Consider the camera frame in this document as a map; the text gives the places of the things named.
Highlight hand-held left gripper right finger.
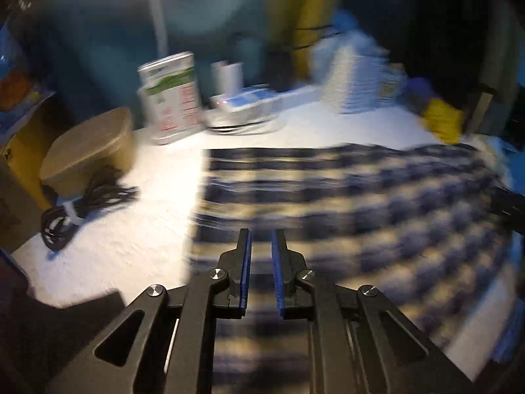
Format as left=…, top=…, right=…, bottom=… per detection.
left=271, top=229, right=473, bottom=394

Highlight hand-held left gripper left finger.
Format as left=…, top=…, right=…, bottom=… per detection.
left=45, top=229, right=252, bottom=394

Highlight grey curtain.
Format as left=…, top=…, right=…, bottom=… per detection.
left=25, top=0, right=288, bottom=128

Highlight white and green carton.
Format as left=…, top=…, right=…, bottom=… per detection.
left=137, top=51, right=203, bottom=145

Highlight cardboard box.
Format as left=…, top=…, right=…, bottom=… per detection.
left=0, top=90, right=62, bottom=251

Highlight black power adapter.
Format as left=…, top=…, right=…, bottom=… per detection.
left=266, top=47, right=296, bottom=89

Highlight white power strip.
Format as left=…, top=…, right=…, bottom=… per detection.
left=205, top=86, right=321, bottom=130

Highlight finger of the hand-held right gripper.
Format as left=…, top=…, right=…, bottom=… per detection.
left=486, top=186, right=525, bottom=234

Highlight colourful snack bag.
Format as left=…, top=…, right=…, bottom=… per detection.
left=0, top=16, right=56, bottom=140

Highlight white charger plug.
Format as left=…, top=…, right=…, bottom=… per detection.
left=211, top=59, right=244, bottom=99

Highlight yellow plush toy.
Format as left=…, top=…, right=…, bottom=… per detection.
left=420, top=98, right=466, bottom=144

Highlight yellow curtain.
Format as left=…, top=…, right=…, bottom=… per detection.
left=266, top=0, right=349, bottom=80

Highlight brown lidded container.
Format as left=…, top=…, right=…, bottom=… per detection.
left=40, top=107, right=137, bottom=198

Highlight plaid pants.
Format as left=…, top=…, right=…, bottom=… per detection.
left=186, top=142, right=517, bottom=394

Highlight black coiled cable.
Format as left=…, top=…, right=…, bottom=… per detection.
left=40, top=168, right=140, bottom=251

